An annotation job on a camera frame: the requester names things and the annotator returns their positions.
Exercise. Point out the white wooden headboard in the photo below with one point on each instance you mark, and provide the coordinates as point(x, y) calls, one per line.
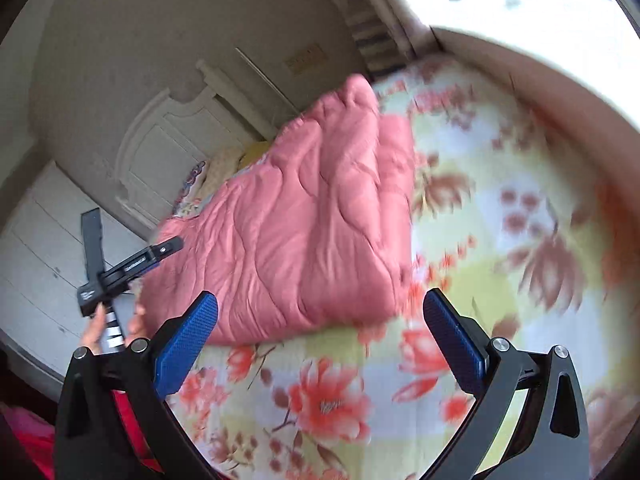
point(185, 140)

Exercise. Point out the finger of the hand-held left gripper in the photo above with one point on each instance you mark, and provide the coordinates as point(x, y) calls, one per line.
point(147, 256)
point(92, 242)

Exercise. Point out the person's red jacket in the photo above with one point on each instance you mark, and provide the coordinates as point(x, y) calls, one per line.
point(30, 440)

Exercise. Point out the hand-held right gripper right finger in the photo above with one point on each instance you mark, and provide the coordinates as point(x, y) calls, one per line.
point(455, 345)

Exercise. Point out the patterned beige curtain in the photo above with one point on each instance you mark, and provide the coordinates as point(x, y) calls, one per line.
point(372, 30)

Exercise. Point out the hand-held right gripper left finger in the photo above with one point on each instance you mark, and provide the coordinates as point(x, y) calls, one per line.
point(187, 345)

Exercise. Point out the white rod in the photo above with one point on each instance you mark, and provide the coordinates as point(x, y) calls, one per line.
point(267, 80)

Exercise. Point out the pink quilted jacket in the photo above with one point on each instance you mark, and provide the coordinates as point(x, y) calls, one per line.
point(300, 230)

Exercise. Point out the window sill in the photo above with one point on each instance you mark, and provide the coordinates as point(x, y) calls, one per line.
point(540, 45)

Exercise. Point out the wall socket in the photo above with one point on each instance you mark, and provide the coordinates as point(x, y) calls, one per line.
point(303, 58)

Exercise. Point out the purple patterned pillow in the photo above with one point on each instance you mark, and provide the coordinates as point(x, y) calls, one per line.
point(194, 177)

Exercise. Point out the person's left hand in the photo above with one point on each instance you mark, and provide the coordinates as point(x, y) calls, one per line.
point(95, 330)

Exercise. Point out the bed with floral sheet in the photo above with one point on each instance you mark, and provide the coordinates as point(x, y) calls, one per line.
point(475, 260)

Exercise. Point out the cream pillow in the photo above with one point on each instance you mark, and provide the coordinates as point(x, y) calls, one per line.
point(225, 165)

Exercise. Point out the yellow pillow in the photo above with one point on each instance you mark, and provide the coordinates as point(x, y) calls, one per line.
point(255, 152)

